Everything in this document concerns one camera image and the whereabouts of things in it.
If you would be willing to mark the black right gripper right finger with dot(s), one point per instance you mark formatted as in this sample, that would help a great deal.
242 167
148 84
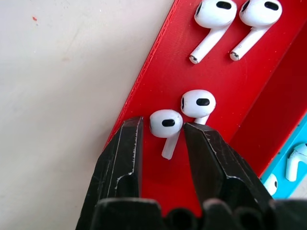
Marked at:
216 163

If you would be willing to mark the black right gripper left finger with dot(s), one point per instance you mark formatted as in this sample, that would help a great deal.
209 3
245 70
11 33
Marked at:
117 163

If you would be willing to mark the white earbud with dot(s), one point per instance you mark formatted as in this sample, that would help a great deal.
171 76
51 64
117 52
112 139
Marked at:
166 124
214 16
296 160
260 14
199 103
271 184

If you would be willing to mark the blue plastic tray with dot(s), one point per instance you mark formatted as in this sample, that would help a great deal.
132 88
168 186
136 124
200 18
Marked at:
287 172

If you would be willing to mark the red plastic tray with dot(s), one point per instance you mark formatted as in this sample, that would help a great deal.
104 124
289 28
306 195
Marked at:
211 79

